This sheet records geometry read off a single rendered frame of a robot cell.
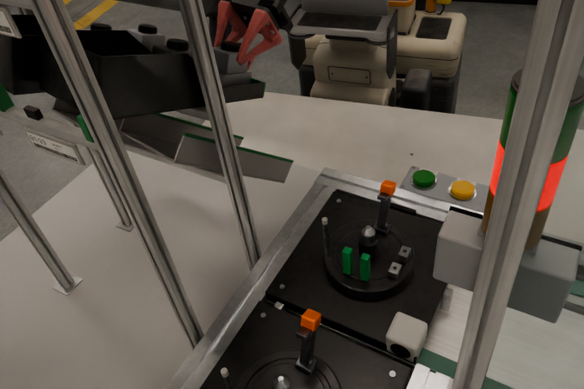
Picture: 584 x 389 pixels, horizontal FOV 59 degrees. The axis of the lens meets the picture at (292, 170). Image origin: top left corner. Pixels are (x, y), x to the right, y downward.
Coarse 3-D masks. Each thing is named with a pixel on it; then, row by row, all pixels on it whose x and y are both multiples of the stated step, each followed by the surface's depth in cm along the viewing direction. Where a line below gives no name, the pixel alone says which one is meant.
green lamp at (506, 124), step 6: (510, 90) 37; (510, 96) 37; (510, 102) 37; (510, 108) 37; (504, 114) 39; (510, 114) 37; (504, 120) 38; (510, 120) 37; (504, 126) 39; (504, 132) 39; (504, 138) 39; (504, 144) 39
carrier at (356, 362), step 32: (256, 320) 75; (288, 320) 75; (224, 352) 72; (256, 352) 72; (288, 352) 69; (320, 352) 71; (352, 352) 70; (224, 384) 69; (256, 384) 66; (288, 384) 60; (320, 384) 65; (352, 384) 67; (384, 384) 66
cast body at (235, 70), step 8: (216, 48) 76; (224, 48) 75; (232, 48) 75; (216, 56) 75; (224, 56) 74; (232, 56) 74; (216, 64) 75; (224, 64) 74; (232, 64) 75; (224, 72) 75; (232, 72) 75; (240, 72) 77; (248, 72) 78; (224, 80) 74; (232, 80) 76; (240, 80) 77; (248, 80) 79
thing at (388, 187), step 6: (384, 186) 79; (390, 186) 78; (384, 192) 79; (390, 192) 78; (378, 198) 78; (384, 198) 77; (390, 198) 80; (384, 204) 80; (384, 210) 80; (378, 216) 81; (384, 216) 81; (378, 222) 82; (384, 222) 81
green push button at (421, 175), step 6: (414, 174) 94; (420, 174) 94; (426, 174) 94; (432, 174) 94; (414, 180) 93; (420, 180) 93; (426, 180) 93; (432, 180) 92; (420, 186) 92; (426, 186) 92
